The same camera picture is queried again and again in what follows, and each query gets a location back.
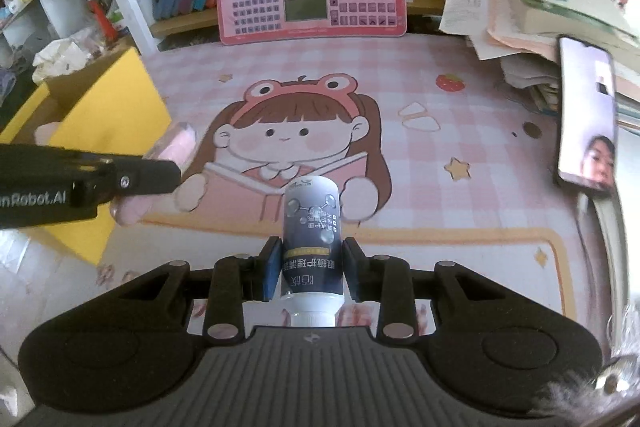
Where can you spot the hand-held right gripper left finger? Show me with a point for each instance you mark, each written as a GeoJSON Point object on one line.
{"type": "Point", "coordinates": [269, 272]}

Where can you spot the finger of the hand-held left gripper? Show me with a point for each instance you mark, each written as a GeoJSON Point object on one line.
{"type": "Point", "coordinates": [150, 177]}

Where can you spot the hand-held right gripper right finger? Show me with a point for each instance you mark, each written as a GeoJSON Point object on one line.
{"type": "Point", "coordinates": [352, 272]}

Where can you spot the pink plush toy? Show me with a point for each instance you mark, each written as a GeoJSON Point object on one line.
{"type": "Point", "coordinates": [175, 144]}

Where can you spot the dark blue bottle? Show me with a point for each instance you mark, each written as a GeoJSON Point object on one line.
{"type": "Point", "coordinates": [312, 227]}

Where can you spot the yellow cardboard box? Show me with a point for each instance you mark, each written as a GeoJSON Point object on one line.
{"type": "Point", "coordinates": [115, 107]}

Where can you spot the pink checked table mat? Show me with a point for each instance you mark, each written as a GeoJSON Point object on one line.
{"type": "Point", "coordinates": [450, 232]}

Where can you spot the grey fluffy cloth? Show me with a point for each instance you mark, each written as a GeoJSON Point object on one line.
{"type": "Point", "coordinates": [575, 397]}

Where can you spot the black smartphone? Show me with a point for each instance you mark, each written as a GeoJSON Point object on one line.
{"type": "Point", "coordinates": [585, 107]}

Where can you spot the pile of papers and books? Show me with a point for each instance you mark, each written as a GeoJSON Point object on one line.
{"type": "Point", "coordinates": [500, 27]}

